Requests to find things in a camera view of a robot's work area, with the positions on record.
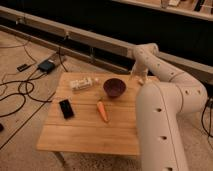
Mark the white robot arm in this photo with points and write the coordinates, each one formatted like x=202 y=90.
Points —
x=166 y=93

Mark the black phone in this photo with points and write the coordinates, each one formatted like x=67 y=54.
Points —
x=66 y=109

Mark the orange carrot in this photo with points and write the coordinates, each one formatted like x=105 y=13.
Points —
x=102 y=111

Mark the dark power adapter box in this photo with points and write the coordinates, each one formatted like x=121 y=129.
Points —
x=46 y=66

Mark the wooden table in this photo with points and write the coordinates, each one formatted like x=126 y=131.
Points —
x=86 y=132

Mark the dark purple bowl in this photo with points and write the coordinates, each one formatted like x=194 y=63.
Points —
x=114 y=87

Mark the small black device on floor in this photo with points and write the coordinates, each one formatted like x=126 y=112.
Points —
x=23 y=67

